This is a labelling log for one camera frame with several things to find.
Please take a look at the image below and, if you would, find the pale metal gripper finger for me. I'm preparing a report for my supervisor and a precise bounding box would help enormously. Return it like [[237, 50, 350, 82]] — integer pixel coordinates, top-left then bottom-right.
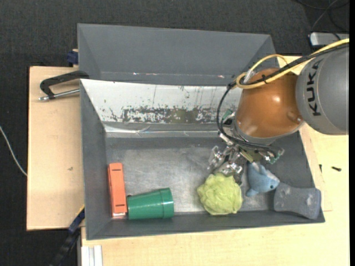
[[207, 145, 227, 173], [215, 161, 245, 186]]

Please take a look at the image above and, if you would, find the blue toy dolphin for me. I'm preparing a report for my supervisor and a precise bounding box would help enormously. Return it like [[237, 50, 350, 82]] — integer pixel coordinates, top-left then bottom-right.
[[245, 161, 281, 198]]

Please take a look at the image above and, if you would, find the grey metal bin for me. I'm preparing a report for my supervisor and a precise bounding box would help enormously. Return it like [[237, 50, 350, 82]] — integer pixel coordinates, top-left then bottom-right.
[[77, 23, 326, 241]]

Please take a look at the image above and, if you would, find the grey-blue sponge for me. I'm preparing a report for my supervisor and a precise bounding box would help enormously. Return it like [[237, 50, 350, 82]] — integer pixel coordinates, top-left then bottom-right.
[[273, 182, 322, 220]]

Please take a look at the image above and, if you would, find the green plastic cup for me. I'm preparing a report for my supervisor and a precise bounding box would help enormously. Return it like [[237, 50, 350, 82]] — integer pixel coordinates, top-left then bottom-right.
[[126, 187, 175, 221]]

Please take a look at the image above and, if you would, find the orange flat block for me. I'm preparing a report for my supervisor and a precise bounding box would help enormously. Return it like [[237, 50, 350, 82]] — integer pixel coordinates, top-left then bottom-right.
[[107, 162, 129, 218]]

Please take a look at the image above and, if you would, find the pale wood board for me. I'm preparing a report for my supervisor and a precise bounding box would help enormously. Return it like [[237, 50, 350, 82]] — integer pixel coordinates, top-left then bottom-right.
[[26, 55, 333, 232]]

